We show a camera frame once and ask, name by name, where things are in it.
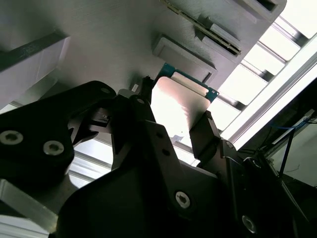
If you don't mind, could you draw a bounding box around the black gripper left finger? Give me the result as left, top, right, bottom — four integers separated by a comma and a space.
0, 76, 199, 216

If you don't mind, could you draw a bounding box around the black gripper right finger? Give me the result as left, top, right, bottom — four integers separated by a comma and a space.
189, 111, 310, 238

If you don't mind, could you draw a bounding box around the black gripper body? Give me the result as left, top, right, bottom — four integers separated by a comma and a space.
58, 163, 238, 238

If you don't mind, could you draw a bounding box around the silver CPU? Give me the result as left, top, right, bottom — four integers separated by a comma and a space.
151, 63, 220, 132

